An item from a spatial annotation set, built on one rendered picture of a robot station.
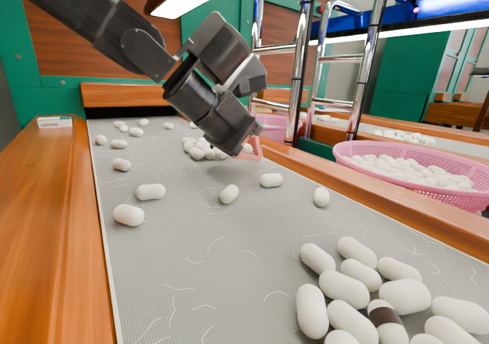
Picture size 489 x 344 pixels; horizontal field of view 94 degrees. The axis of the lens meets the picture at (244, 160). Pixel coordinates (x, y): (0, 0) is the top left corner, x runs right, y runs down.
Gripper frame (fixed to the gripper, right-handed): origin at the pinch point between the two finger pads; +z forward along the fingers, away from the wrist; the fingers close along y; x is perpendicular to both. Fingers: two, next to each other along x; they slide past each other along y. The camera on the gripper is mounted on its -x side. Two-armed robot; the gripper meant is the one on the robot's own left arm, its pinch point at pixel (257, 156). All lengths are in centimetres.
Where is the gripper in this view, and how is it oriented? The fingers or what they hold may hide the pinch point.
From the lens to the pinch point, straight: 42.6
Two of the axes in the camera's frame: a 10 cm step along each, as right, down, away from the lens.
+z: 5.9, 5.0, 6.4
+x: -5.8, 8.1, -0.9
